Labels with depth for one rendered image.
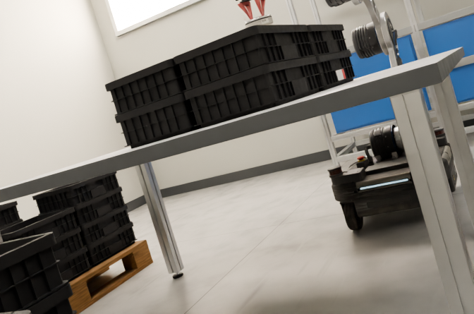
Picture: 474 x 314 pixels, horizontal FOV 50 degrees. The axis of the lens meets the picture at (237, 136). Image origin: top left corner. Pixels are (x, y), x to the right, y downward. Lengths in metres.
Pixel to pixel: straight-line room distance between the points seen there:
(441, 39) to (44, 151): 3.52
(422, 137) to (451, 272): 0.29
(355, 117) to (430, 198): 2.87
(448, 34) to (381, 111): 0.70
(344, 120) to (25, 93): 2.91
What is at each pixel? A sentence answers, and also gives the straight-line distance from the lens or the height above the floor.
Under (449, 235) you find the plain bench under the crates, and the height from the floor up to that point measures 0.35.
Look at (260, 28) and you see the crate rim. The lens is 1.43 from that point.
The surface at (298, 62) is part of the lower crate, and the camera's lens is 1.60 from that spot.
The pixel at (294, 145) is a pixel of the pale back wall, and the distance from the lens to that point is 5.08.
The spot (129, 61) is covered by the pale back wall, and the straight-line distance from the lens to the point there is 5.91.
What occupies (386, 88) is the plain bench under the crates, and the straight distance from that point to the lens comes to 1.05.
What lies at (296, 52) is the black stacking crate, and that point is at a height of 0.84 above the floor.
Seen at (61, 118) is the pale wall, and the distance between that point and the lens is 5.29.
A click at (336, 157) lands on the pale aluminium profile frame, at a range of 4.05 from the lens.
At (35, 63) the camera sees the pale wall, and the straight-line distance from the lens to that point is 5.29.
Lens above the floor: 0.72
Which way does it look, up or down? 3 degrees down
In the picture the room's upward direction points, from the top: 17 degrees counter-clockwise
